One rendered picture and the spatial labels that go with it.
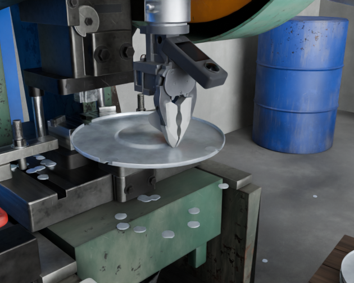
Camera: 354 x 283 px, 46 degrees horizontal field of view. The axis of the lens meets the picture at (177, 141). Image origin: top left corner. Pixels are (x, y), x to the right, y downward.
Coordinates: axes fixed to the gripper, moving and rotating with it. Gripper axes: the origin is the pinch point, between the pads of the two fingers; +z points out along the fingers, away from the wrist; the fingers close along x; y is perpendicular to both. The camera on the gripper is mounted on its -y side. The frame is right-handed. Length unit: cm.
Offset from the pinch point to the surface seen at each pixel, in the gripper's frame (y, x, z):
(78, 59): 20.1, 6.3, -13.0
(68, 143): 24.6, 7.5, 4.7
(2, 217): 2.4, 31.0, 3.7
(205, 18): 22.8, -33.0, -19.0
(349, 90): 106, -330, 60
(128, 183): 10.7, 3.0, 10.7
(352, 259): -16, -48, 41
